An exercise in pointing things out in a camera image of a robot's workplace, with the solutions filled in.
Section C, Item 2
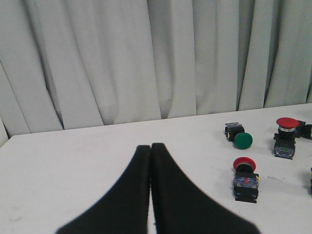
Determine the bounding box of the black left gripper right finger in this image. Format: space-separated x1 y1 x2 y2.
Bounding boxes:
151 143 260 234

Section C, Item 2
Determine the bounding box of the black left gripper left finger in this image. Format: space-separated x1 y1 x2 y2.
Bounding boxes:
57 145 150 234

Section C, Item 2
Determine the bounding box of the red push button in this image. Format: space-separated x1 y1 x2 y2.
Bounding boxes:
233 156 259 203
273 117 299 160

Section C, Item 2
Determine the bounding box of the yellow push button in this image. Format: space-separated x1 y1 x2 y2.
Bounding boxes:
310 167 312 195

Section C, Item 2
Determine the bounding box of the left green push button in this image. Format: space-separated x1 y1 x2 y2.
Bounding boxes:
225 122 253 150

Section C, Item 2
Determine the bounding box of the green push button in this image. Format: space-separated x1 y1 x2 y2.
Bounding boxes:
295 120 312 139
225 122 253 150

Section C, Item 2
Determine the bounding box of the right green push button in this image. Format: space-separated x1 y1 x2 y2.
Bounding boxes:
295 120 312 139

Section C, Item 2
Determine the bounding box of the white pleated curtain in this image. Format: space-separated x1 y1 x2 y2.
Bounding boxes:
0 0 312 137

